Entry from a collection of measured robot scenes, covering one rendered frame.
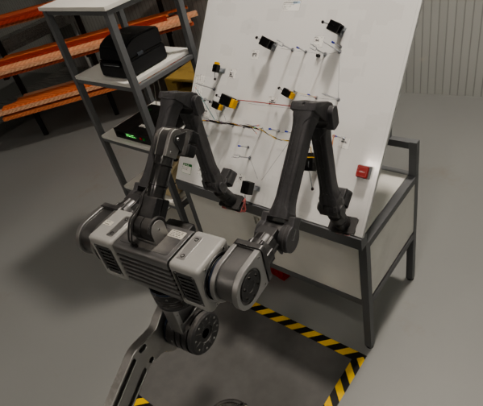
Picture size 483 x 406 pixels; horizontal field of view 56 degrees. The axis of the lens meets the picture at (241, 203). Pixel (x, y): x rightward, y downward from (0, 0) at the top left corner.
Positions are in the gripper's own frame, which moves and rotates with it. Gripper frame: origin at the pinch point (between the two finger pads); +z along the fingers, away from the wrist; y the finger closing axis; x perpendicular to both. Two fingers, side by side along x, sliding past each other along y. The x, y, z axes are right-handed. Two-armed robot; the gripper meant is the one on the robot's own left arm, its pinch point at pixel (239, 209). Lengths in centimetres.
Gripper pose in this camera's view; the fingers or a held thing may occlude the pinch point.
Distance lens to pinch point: 201.3
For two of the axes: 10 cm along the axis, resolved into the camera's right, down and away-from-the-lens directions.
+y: -8.3, -2.0, 5.2
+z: 4.1, 4.0, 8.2
